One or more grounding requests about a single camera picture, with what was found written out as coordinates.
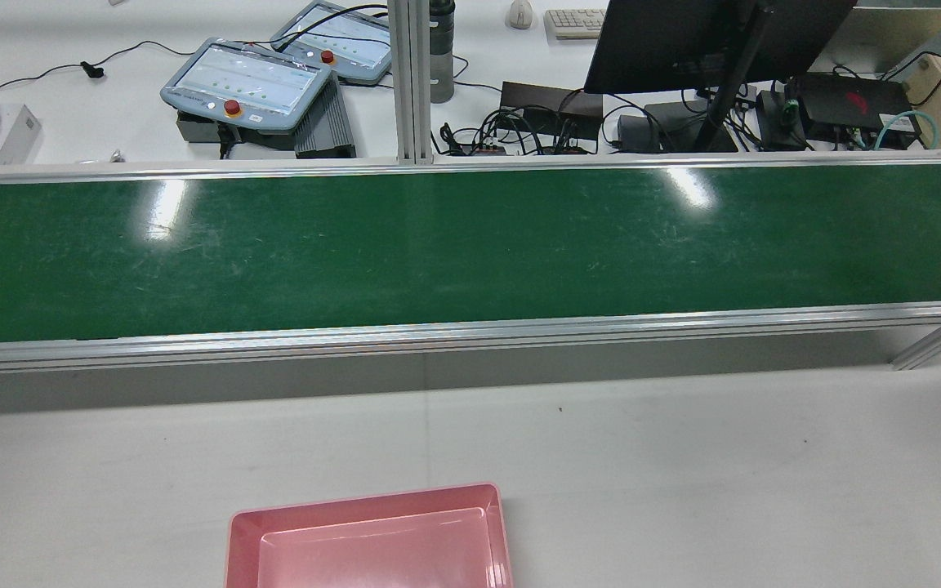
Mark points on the dark flat hub box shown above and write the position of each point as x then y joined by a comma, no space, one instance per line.
548,98

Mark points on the grey finned metal box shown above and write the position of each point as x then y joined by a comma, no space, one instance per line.
327,122

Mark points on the pink plastic box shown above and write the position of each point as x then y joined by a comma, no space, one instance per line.
372,547

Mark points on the white rectangular box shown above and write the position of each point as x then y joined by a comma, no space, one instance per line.
17,135

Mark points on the black adapter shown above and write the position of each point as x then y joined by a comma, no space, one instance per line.
638,131

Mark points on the grey water bottle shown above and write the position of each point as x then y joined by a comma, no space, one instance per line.
441,57

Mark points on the white computer mouse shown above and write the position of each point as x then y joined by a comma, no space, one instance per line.
519,14

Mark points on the grey teach pendant red button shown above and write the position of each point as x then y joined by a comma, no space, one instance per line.
246,82
340,41

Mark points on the white keyboard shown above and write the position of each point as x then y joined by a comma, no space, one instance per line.
575,23

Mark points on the black computer monitor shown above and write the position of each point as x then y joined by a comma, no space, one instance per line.
683,41

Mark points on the black power brick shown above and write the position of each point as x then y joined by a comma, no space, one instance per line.
777,118

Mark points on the black mini computer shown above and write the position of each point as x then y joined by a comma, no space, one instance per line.
850,98

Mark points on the beige board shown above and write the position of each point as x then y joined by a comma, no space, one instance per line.
887,37

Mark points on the green conveyor belt aluminium frame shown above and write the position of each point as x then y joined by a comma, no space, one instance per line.
470,245

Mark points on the aluminium camera post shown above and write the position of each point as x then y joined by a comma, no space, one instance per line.
409,82

